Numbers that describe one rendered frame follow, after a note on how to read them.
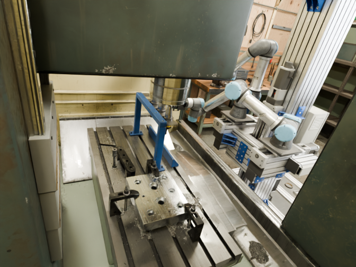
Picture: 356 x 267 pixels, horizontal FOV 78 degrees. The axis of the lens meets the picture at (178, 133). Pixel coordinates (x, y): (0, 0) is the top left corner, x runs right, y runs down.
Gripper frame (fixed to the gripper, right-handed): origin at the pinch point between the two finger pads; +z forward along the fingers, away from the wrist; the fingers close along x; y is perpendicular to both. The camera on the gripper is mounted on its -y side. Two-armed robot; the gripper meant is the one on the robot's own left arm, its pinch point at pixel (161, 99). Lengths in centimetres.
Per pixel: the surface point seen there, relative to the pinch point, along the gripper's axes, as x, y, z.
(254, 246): -89, 54, -30
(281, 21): 199, -85, -309
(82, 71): -69, -34, 57
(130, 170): -43, 25, 32
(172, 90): -65, -28, 25
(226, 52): -70, -44, 9
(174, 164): -38.5, 28.2, 2.4
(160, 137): -39.9, 7.0, 15.5
